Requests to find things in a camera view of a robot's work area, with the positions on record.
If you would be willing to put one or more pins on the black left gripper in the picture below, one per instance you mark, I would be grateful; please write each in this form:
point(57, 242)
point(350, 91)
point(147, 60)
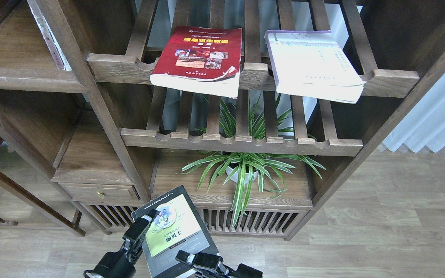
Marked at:
point(120, 264)

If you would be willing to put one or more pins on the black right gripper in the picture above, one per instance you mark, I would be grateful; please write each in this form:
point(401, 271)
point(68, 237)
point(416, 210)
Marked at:
point(211, 266)

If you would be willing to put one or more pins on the green black cover book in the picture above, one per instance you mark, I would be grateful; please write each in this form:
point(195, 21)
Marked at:
point(177, 226)

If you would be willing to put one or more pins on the white purple book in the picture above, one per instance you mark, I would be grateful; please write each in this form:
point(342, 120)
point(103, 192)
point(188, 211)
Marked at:
point(312, 64)

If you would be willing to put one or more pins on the brass drawer knob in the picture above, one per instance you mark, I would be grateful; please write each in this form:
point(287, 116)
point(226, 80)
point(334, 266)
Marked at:
point(100, 195)

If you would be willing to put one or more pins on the wooden furniture at left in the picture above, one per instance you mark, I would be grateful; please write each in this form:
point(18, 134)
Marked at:
point(59, 221)

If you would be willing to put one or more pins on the dark wooden bookshelf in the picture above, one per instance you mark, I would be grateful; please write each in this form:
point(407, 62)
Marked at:
point(99, 127)

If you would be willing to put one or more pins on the thin book white spine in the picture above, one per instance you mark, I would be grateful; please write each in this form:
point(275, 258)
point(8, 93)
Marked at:
point(49, 38)

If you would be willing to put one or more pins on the red cover book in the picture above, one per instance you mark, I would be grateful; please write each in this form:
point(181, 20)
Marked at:
point(201, 60)

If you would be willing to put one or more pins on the white curtain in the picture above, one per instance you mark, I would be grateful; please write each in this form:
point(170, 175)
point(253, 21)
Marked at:
point(424, 126)

